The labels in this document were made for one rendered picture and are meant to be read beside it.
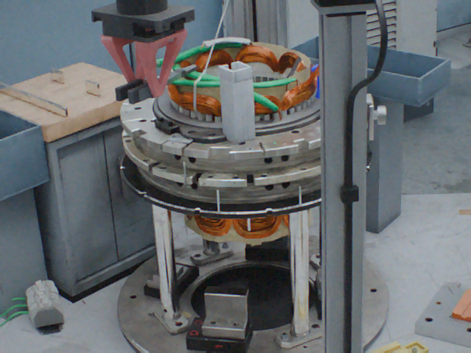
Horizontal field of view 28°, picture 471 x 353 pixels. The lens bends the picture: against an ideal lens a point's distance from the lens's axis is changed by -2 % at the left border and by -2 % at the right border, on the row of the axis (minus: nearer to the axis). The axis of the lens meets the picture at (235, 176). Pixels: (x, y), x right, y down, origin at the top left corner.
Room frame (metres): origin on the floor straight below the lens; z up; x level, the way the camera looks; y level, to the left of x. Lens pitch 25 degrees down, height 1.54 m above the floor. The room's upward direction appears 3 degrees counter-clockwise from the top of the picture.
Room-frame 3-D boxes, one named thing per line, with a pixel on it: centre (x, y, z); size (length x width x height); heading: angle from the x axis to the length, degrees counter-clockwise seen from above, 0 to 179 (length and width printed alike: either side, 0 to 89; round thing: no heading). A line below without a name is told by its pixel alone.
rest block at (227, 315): (1.04, 0.02, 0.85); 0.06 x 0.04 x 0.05; 77
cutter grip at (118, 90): (1.00, 0.11, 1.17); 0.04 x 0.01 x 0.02; 141
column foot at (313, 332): (1.04, -0.07, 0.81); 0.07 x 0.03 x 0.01; 117
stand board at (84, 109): (1.32, 0.24, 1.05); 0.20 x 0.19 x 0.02; 134
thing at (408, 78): (1.40, -0.21, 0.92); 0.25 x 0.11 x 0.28; 52
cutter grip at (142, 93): (0.99, 0.10, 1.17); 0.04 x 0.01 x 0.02; 141
